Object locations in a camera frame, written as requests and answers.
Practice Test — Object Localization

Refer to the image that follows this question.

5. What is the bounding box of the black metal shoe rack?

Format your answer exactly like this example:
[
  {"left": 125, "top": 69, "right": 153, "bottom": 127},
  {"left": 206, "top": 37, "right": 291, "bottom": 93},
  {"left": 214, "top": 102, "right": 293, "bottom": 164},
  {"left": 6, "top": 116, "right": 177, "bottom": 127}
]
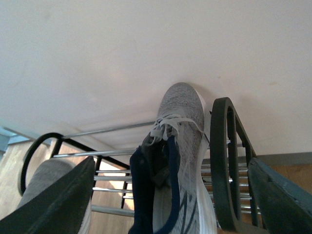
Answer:
[{"left": 18, "top": 97, "right": 268, "bottom": 234}]

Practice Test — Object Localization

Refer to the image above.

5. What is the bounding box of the grey knit sneaker navy collar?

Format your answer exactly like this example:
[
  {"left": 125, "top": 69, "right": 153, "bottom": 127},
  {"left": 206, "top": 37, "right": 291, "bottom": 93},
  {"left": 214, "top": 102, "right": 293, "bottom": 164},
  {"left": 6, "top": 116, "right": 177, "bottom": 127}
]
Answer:
[{"left": 129, "top": 82, "right": 217, "bottom": 234}]

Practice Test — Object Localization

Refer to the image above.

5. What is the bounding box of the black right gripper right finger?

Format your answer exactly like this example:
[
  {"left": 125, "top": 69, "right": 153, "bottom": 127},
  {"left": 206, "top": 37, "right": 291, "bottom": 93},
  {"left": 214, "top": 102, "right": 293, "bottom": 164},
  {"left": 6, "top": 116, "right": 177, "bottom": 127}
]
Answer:
[{"left": 248, "top": 158, "right": 312, "bottom": 234}]

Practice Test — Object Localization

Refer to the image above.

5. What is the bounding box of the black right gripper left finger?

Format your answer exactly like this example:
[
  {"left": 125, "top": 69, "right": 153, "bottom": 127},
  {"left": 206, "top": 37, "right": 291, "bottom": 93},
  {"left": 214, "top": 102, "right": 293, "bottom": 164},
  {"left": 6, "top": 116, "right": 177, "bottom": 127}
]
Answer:
[{"left": 0, "top": 156, "right": 96, "bottom": 234}]

